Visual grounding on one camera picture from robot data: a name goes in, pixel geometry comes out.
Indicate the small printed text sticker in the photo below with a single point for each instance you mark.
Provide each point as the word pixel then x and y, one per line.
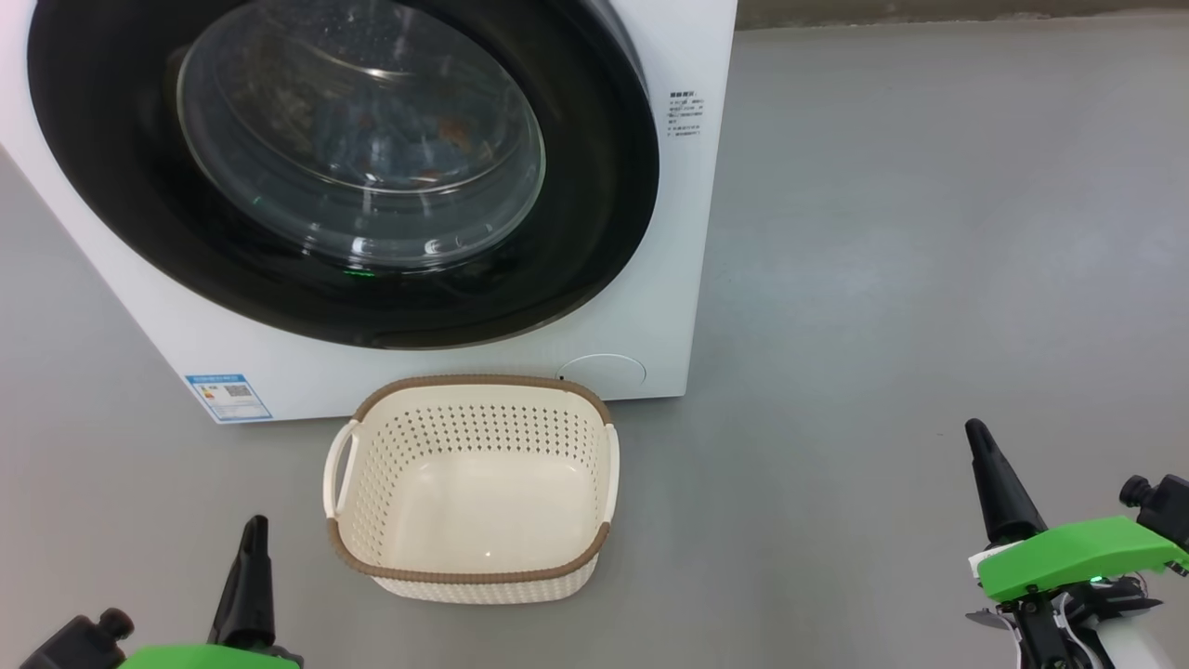
pixel 685 113

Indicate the black round glass door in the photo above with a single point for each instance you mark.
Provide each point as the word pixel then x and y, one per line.
pixel 111 186

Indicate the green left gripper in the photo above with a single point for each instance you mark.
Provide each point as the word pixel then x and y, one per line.
pixel 204 658

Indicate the blue energy label sticker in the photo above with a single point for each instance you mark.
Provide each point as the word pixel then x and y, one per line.
pixel 228 398

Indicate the cream basket with brown rim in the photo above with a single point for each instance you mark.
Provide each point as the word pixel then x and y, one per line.
pixel 474 502

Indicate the white front-load washing machine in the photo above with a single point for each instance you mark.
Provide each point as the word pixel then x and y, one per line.
pixel 669 279

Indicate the blue clothes with orange print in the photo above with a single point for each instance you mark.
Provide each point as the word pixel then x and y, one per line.
pixel 453 133

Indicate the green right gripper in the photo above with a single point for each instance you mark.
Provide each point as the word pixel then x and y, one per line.
pixel 1068 557

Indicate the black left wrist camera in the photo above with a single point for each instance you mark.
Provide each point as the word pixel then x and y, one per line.
pixel 79 646

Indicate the round white filter cover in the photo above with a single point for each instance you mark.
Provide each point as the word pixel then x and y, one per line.
pixel 604 372

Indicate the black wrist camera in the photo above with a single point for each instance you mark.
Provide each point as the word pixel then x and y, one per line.
pixel 79 646
pixel 1166 511

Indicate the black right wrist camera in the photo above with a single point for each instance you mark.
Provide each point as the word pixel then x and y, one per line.
pixel 1166 511

